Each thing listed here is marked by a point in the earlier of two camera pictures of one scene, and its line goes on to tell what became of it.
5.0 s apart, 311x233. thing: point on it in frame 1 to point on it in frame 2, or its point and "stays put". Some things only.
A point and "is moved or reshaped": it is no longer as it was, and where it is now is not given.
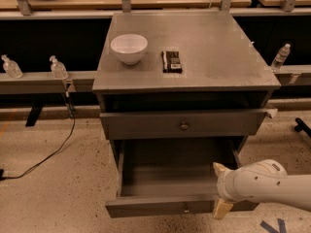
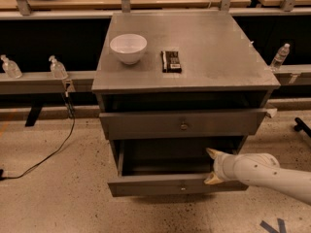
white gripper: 224,185 to 223,167
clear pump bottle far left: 11,68 stays put
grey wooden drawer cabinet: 183,88 stays put
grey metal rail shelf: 44,83 stays put
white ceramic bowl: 130,48 stays put
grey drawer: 170,177 is moved or reshaped
